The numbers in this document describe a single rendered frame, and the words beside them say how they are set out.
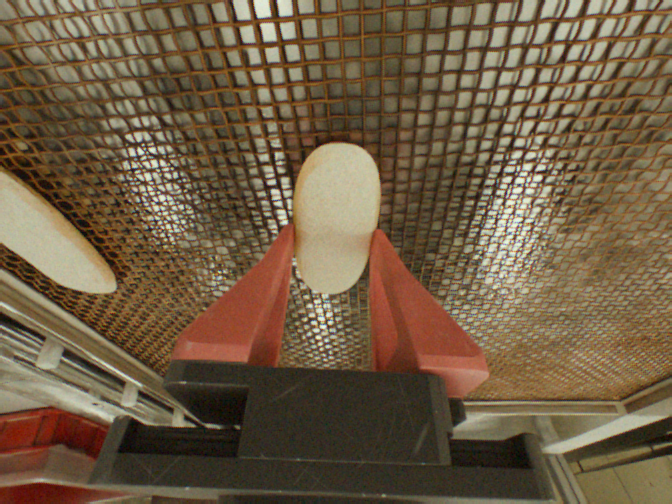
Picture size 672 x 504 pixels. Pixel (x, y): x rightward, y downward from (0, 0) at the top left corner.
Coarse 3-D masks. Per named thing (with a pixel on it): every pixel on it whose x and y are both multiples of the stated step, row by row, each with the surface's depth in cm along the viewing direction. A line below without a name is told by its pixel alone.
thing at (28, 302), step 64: (192, 0) 9; (384, 0) 9; (512, 0) 9; (64, 64) 10; (128, 64) 10; (320, 64) 10; (384, 64) 10; (576, 64) 10; (0, 128) 12; (64, 128) 12; (128, 128) 12; (192, 128) 12; (384, 128) 12; (640, 128) 11; (128, 192) 14; (192, 192) 14; (448, 192) 14; (512, 192) 14; (640, 192) 14; (0, 256) 18; (128, 256) 18; (448, 256) 17; (512, 256) 17; (576, 256) 17; (64, 320) 23; (128, 320) 24; (192, 320) 23; (512, 320) 23; (576, 320) 22; (576, 384) 33; (640, 384) 32
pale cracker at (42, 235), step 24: (0, 168) 13; (0, 192) 13; (24, 192) 14; (0, 216) 14; (24, 216) 14; (48, 216) 15; (0, 240) 15; (24, 240) 15; (48, 240) 15; (72, 240) 16; (48, 264) 17; (72, 264) 17; (96, 264) 17; (72, 288) 19; (96, 288) 19
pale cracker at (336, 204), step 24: (336, 144) 12; (312, 168) 12; (336, 168) 12; (360, 168) 12; (312, 192) 13; (336, 192) 13; (360, 192) 13; (312, 216) 14; (336, 216) 14; (360, 216) 14; (312, 240) 15; (336, 240) 15; (360, 240) 15; (312, 264) 16; (336, 264) 16; (360, 264) 16; (312, 288) 18; (336, 288) 18
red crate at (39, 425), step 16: (0, 416) 51; (16, 416) 51; (32, 416) 51; (48, 416) 51; (64, 416) 52; (0, 432) 49; (16, 432) 50; (32, 432) 50; (48, 432) 50; (64, 432) 52; (80, 432) 55; (96, 432) 58; (0, 448) 48; (16, 448) 48; (32, 448) 48; (48, 448) 48; (96, 448) 58
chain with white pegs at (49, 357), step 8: (48, 344) 33; (56, 344) 33; (40, 352) 33; (48, 352) 32; (56, 352) 33; (40, 360) 32; (48, 360) 32; (56, 360) 33; (88, 360) 39; (48, 368) 33; (128, 384) 44; (128, 392) 43; (136, 392) 44; (128, 400) 43; (176, 416) 54; (176, 424) 54
